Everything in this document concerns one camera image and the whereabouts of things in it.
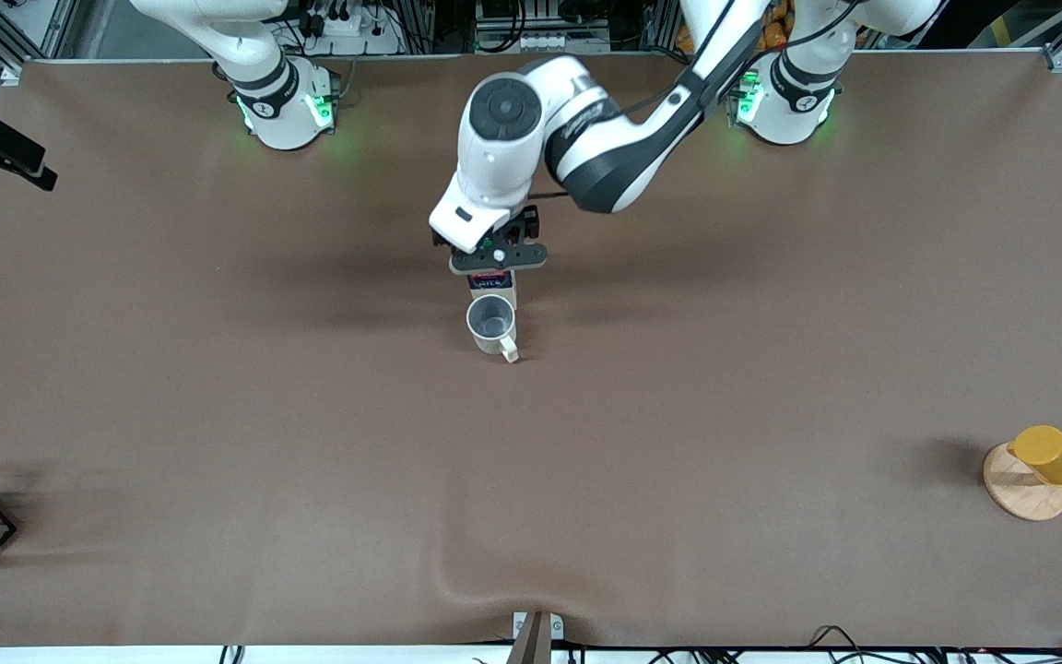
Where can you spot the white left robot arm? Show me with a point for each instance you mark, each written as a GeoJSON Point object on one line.
{"type": "Point", "coordinates": [503, 138]}

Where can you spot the white power strip with plugs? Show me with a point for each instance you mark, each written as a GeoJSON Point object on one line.
{"type": "Point", "coordinates": [356, 32]}

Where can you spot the orange snack pile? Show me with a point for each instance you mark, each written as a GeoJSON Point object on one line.
{"type": "Point", "coordinates": [775, 28]}

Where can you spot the beige ceramic mug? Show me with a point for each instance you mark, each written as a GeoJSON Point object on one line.
{"type": "Point", "coordinates": [492, 323]}

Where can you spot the long white power strip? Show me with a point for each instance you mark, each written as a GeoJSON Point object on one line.
{"type": "Point", "coordinates": [549, 41]}

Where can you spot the blue white milk carton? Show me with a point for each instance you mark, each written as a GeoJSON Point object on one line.
{"type": "Point", "coordinates": [494, 284]}

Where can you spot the yellow plastic cup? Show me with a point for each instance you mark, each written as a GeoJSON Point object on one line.
{"type": "Point", "coordinates": [1052, 456]}

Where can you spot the round wooden cup stand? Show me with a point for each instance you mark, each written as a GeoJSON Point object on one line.
{"type": "Point", "coordinates": [1024, 493]}

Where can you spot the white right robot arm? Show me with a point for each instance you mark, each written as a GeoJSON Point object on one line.
{"type": "Point", "coordinates": [277, 101]}

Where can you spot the brown table cover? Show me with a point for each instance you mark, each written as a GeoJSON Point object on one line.
{"type": "Point", "coordinates": [531, 461]}

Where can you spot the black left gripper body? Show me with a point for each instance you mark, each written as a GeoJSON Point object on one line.
{"type": "Point", "coordinates": [524, 224]}

